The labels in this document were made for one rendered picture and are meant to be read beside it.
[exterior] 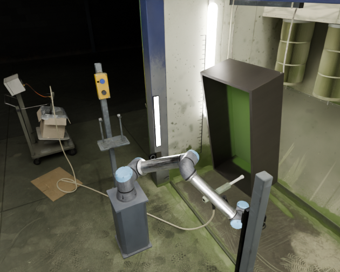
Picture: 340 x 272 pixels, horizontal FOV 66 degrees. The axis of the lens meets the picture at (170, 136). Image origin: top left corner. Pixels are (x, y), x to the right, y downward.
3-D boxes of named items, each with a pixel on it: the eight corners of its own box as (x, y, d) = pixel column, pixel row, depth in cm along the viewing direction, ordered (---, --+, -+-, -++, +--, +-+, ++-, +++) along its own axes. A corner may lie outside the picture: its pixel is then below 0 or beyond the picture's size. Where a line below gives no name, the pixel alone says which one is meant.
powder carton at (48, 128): (34, 125, 416) (36, 101, 402) (63, 126, 439) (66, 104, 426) (38, 140, 375) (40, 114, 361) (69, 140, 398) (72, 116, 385)
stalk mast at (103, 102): (119, 186, 349) (99, 62, 269) (120, 189, 345) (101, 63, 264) (114, 188, 347) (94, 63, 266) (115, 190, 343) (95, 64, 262)
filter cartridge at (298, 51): (304, 87, 332) (320, 14, 290) (298, 96, 306) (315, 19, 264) (274, 82, 350) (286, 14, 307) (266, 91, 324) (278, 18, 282)
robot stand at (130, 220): (123, 259, 255) (115, 211, 224) (114, 236, 279) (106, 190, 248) (152, 246, 267) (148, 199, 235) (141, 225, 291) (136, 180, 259)
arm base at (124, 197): (120, 205, 230) (118, 196, 226) (113, 192, 245) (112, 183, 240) (140, 197, 238) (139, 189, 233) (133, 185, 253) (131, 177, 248)
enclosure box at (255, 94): (235, 154, 314) (229, 58, 245) (277, 181, 270) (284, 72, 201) (213, 169, 302) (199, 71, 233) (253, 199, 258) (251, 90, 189)
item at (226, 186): (205, 216, 238) (205, 198, 226) (202, 213, 241) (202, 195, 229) (243, 192, 259) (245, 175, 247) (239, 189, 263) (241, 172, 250)
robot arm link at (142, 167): (121, 167, 242) (189, 155, 199) (131, 157, 256) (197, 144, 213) (128, 181, 246) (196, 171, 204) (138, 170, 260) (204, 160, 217)
